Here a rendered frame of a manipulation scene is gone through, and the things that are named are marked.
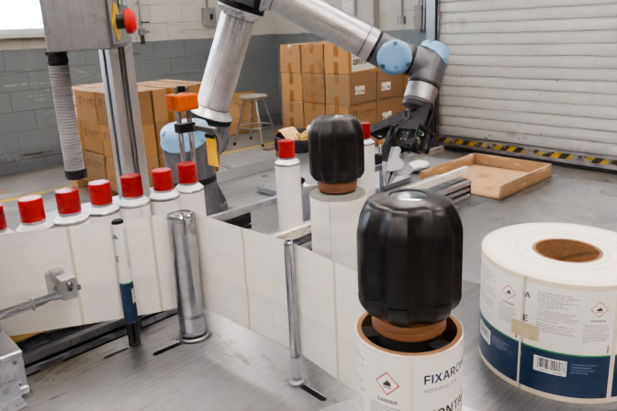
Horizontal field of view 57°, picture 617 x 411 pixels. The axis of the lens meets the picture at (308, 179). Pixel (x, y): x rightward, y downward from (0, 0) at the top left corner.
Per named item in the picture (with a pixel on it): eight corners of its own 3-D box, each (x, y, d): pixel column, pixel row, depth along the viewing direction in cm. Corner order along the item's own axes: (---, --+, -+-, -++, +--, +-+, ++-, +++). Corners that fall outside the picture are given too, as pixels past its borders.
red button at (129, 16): (112, 8, 86) (132, 7, 86) (117, 9, 90) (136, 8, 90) (116, 34, 87) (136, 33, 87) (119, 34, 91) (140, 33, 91)
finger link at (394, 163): (395, 183, 133) (407, 146, 134) (375, 179, 137) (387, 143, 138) (402, 187, 135) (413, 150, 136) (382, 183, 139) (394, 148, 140)
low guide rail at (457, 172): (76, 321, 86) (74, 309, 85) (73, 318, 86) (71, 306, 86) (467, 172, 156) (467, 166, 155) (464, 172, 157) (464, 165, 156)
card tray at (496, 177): (499, 200, 153) (500, 185, 152) (420, 183, 171) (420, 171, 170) (550, 176, 172) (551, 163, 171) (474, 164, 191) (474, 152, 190)
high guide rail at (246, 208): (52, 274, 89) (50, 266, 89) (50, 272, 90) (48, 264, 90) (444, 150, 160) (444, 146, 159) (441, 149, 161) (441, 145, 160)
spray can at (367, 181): (365, 213, 132) (364, 125, 127) (349, 208, 136) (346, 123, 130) (380, 207, 135) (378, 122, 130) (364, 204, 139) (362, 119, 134)
